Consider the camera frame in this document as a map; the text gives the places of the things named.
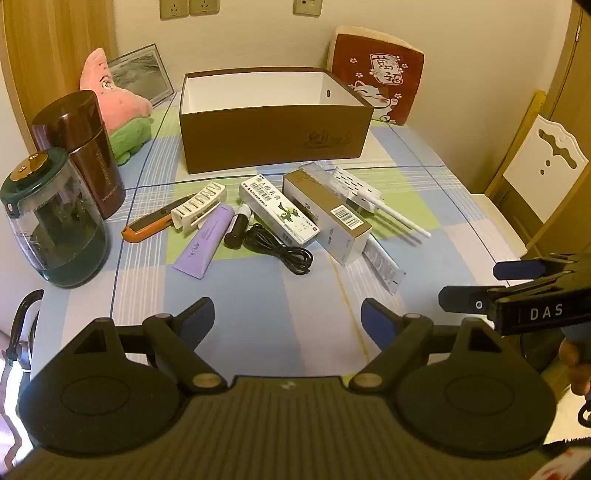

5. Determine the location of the white green medicine box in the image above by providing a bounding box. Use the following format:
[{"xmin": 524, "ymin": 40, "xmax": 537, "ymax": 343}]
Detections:
[{"xmin": 238, "ymin": 175, "xmax": 320, "ymax": 247}]

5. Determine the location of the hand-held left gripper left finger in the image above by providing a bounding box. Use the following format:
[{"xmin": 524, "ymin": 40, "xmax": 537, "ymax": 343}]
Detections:
[{"xmin": 74, "ymin": 296, "xmax": 229, "ymax": 394}]

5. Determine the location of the brown cardboard box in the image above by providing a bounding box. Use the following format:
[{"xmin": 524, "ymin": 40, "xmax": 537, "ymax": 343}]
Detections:
[{"xmin": 178, "ymin": 67, "xmax": 374, "ymax": 175}]

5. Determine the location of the white router with antennas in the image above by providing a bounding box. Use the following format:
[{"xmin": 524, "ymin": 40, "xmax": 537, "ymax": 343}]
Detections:
[{"xmin": 330, "ymin": 166, "xmax": 432, "ymax": 239}]

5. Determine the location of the checkered tablecloth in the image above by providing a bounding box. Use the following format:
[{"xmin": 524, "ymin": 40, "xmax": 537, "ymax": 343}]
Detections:
[{"xmin": 34, "ymin": 90, "xmax": 541, "ymax": 384}]

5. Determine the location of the wooden wardrobe panel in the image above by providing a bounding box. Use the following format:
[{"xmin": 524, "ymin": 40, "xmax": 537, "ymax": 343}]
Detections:
[{"xmin": 0, "ymin": 0, "xmax": 118, "ymax": 153}]

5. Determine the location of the white wooden chair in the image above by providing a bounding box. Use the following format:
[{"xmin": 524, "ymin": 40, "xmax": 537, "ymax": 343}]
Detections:
[{"xmin": 482, "ymin": 90, "xmax": 591, "ymax": 252}]

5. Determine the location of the white plastic rack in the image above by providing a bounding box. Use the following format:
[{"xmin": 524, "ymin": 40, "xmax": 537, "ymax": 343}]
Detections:
[{"xmin": 170, "ymin": 181, "xmax": 228, "ymax": 237}]

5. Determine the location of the small dark spray bottle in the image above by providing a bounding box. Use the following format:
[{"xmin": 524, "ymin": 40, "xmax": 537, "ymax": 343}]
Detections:
[{"xmin": 224, "ymin": 204, "xmax": 252, "ymax": 250}]

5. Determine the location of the red white patterned cloth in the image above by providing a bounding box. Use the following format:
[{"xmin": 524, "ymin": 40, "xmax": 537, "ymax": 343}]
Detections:
[{"xmin": 531, "ymin": 436, "xmax": 591, "ymax": 480}]

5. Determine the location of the orange utility knife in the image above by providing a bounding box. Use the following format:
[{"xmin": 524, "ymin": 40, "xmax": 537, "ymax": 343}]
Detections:
[{"xmin": 121, "ymin": 194, "xmax": 199, "ymax": 243}]

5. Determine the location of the white gold box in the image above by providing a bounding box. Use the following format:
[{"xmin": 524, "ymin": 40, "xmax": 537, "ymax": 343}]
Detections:
[{"xmin": 281, "ymin": 168, "xmax": 373, "ymax": 266}]

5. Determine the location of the brown cylindrical canister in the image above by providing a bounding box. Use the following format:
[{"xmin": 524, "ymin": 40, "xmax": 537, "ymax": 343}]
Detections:
[{"xmin": 31, "ymin": 90, "xmax": 125, "ymax": 220}]

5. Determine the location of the black strap loop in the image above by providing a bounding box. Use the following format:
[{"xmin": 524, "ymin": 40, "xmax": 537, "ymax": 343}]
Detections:
[{"xmin": 7, "ymin": 288, "xmax": 44, "ymax": 374}]

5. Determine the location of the red cat print cushion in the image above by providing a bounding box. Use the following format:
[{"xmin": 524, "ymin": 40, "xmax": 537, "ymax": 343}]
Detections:
[{"xmin": 329, "ymin": 25, "xmax": 426, "ymax": 126}]

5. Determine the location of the glass sand picture frame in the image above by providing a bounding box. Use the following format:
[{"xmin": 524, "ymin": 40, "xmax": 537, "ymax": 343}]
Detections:
[{"xmin": 107, "ymin": 44, "xmax": 175, "ymax": 109}]

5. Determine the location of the black cable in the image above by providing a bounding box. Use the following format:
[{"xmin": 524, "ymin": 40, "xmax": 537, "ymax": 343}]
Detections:
[{"xmin": 242, "ymin": 223, "xmax": 315, "ymax": 276}]

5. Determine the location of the person's right hand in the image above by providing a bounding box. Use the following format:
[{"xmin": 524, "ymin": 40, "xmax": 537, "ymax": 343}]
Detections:
[{"xmin": 558, "ymin": 339, "xmax": 591, "ymax": 398}]

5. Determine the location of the pink starfish plush toy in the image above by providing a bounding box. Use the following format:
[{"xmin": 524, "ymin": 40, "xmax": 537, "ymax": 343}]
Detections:
[{"xmin": 79, "ymin": 47, "xmax": 154, "ymax": 167}]

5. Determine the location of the wooden door frame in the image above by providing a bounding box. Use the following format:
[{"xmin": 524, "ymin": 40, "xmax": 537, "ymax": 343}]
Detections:
[{"xmin": 545, "ymin": 0, "xmax": 591, "ymax": 139}]

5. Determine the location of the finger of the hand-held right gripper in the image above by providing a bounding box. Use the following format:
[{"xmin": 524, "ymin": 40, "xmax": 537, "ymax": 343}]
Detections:
[
  {"xmin": 438, "ymin": 284, "xmax": 511, "ymax": 317},
  {"xmin": 493, "ymin": 253, "xmax": 591, "ymax": 289}
]

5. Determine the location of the purple tube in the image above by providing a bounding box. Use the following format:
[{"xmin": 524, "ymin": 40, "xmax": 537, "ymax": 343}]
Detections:
[{"xmin": 172, "ymin": 204, "xmax": 235, "ymax": 279}]

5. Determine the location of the clear plastic packaging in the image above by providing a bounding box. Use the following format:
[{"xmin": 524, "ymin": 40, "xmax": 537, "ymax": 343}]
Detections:
[
  {"xmin": 299, "ymin": 161, "xmax": 340, "ymax": 186},
  {"xmin": 358, "ymin": 237, "xmax": 407, "ymax": 296}
]

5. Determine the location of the green lidded glass jar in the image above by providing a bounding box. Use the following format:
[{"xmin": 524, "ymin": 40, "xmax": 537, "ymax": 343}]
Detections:
[{"xmin": 0, "ymin": 147, "xmax": 112, "ymax": 289}]

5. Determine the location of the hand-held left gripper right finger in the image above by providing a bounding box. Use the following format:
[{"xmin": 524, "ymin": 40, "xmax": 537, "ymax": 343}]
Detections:
[{"xmin": 348, "ymin": 298, "xmax": 498, "ymax": 395}]

